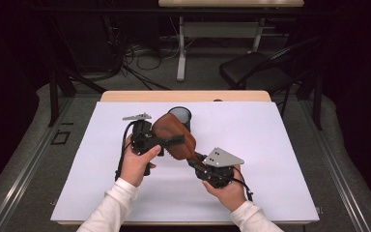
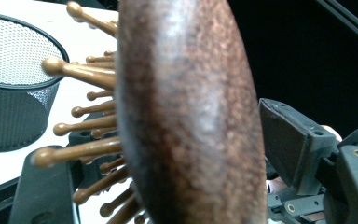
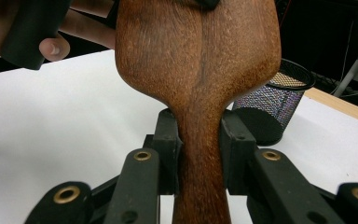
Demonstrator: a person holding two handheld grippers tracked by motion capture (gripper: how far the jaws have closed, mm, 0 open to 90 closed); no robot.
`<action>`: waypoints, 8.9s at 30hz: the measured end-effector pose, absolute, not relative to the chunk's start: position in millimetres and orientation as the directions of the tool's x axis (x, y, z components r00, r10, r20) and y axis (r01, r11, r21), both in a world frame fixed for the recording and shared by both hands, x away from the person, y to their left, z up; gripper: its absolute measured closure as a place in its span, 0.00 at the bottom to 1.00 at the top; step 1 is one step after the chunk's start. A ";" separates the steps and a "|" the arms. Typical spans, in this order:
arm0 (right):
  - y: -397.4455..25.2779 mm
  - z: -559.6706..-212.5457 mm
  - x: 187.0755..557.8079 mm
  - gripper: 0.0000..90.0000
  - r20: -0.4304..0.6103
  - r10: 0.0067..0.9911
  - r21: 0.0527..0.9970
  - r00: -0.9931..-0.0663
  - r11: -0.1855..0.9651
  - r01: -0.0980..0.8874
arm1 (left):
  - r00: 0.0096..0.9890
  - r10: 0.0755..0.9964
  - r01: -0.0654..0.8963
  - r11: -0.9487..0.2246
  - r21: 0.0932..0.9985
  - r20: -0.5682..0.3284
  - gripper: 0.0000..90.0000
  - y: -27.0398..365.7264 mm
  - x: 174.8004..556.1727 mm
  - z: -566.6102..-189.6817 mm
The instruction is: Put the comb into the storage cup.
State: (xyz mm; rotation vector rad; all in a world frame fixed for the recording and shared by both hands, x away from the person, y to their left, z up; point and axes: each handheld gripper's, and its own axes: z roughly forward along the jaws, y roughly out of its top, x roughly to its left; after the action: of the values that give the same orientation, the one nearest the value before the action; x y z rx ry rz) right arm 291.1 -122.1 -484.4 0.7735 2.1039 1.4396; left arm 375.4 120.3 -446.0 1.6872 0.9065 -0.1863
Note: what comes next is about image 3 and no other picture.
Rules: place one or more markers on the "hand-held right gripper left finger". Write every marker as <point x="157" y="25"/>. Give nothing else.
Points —
<point x="164" y="155"/>

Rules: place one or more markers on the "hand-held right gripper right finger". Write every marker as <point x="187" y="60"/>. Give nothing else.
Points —
<point x="239" y="155"/>

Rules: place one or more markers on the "black mesh pen holder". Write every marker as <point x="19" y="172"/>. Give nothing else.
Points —
<point x="267" y="105"/>

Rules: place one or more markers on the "brown wooden spatula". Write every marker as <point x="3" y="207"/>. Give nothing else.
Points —
<point x="199" y="77"/>

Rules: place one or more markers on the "light wooden table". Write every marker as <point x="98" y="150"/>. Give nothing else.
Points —
<point x="348" y="107"/>

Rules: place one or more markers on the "white-legged desk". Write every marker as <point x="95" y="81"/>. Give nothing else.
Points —
<point x="354" y="70"/>

